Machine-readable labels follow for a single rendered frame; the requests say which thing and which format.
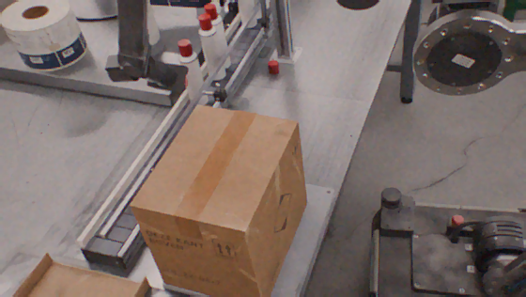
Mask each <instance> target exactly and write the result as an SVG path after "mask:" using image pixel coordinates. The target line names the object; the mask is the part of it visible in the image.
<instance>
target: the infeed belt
mask: <svg viewBox="0 0 526 297"><path fill-rule="evenodd" d="M261 23H262V19H260V20H257V27H256V28H254V29H250V30H247V29H246V31H245V32H244V34H243V35H242V37H241V38H240V40H239V42H238V43H237V44H236V47H235V48H234V50H233V51H232V53H231V54H230V60H231V67H230V68H229V69H226V70H225V71H226V78H225V79H224V80H221V81H212V82H211V84H210V85H209V87H208V89H207V91H215V90H216V83H219V84H220V87H221V88H223V89H225V87H226V84H227V83H228V81H230V79H231V77H232V76H233V74H234V73H235V71H236V70H237V67H238V66H239V64H240V62H241V61H242V59H243V58H244V57H245V56H246V55H247V51H248V50H249V48H250V47H251V45H252V44H253V43H254V41H255V39H256V38H257V35H258V33H259V31H260V30H261V29H262V28H263V27H261ZM241 27H242V24H241V22H240V24H239V26H238V28H237V29H235V32H234V34H233V35H232V37H231V38H230V39H229V41H228V42H227V47H228V45H229V44H230V43H231V42H232V40H233V39H234V37H235V35H236V34H237V32H238V31H239V29H241ZM208 99H209V102H208V103H207V104H206V106H209V107H213V106H214V104H215V102H216V101H215V100H214V97H213V96H208ZM190 103H191V100H190V99H189V100H188V101H187V102H186V103H185V104H184V106H183V109H182V110H181V111H180V112H179V114H178V116H177V118H176V119H175V120H174V121H173V122H172V125H171V126H170V128H169V129H168V131H167V132H166V133H165V134H164V136H163V137H162V139H161V140H160V142H159V144H158V146H157V147H156V148H155V149H154V150H153V152H152V153H151V154H150V155H149V156H148V158H147V160H146V161H145V164H144V165H143V166H142V168H141V169H140V171H139V172H138V173H137V175H136V176H135V178H133V180H132V181H131V183H130V185H129V186H128V188H127V189H126V190H125V191H124V193H123V195H122V197H121V198H120V199H119V200H118V202H117V203H116V205H114V207H113V208H112V210H111V211H110V213H109V214H108V216H107V217H106V219H105V220H104V222H103V223H101V225H100V227H99V228H98V230H97V231H96V233H95V234H94V237H92V239H91V240H90V241H89V243H88V244H87V246H86V247H85V248H84V249H85V250H87V251H90V252H94V253H98V254H101V255H105V256H107V255H108V256H111V257H115V258H116V256H117V255H118V253H119V252H120V250H121V249H122V248H123V247H124V245H125V243H126V242H127V240H128V239H129V237H130V236H131V234H132V231H133V230H134V229H135V227H136V226H137V222H136V218H135V215H134V214H133V212H132V208H131V206H130V205H131V204H130V205H129V207H128V208H127V209H126V210H125V212H124V213H123V215H122V216H121V218H119V220H118V221H117V223H116V225H115V226H114V228H113V229H112V231H111V232H110V234H109V235H108V237H107V238H102V237H101V232H102V231H103V229H104V228H105V226H106V225H107V223H108V222H109V221H110V220H111V218H112V217H113V215H114V214H115V212H116V210H117V209H118V207H119V206H120V204H121V203H122V201H123V200H124V198H125V197H126V195H127V194H128V192H129V191H130V190H131V189H132V187H133V185H134V184H135V183H136V182H137V180H138V179H139V178H140V177H141V175H142V174H143V173H144V170H145V168H146V167H147V165H148V164H149V163H150V161H151V160H152V158H153V157H154V155H155V154H156V153H157V152H158V150H159V147H160V146H161V144H162V143H163V142H164V141H165V139H166V138H167V136H168V135H169V134H170V133H171V132H172V129H173V128H174V126H175V125H176V123H177V122H178V121H179V119H180V118H181V117H182V115H183V112H184V111H185V110H186V109H187V107H188V106H189V104H190Z"/></svg>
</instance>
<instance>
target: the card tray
mask: <svg viewBox="0 0 526 297"><path fill-rule="evenodd" d="M148 282H149V281H148V279H147V276H146V275H144V277H143V279H142V281H141V282H138V281H131V280H129V279H126V278H122V277H119V276H115V275H111V274H110V275H109V274H104V273H100V272H97V271H93V270H90V269H83V268H80V267H76V266H73V265H69V264H67V263H66V264H63V263H60V262H56V261H53V260H52V258H51V257H50V255H49V254H48V253H47V252H45V254H44V255H43V257H42V258H41V259H40V261H39V262H37V264H36V265H35V266H34V268H33V269H32V271H31V272H30V273H29V274H28V275H27V276H26V277H25V279H24V280H23V282H22V283H21V285H19V286H18V287H17V288H16V289H15V292H14V293H12V294H11V296H10V297H145V295H146V293H147V291H148V289H149V287H150V285H149V283H148Z"/></svg>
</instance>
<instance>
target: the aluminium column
mask: <svg viewBox="0 0 526 297"><path fill-rule="evenodd" d="M270 1H271V14H272V21H273V28H274V35H275V41H276V48H277V54H278V57H282V58H291V57H292V56H293V54H294V52H295V48H294V40H293V32H292V15H291V7H290V0H270Z"/></svg>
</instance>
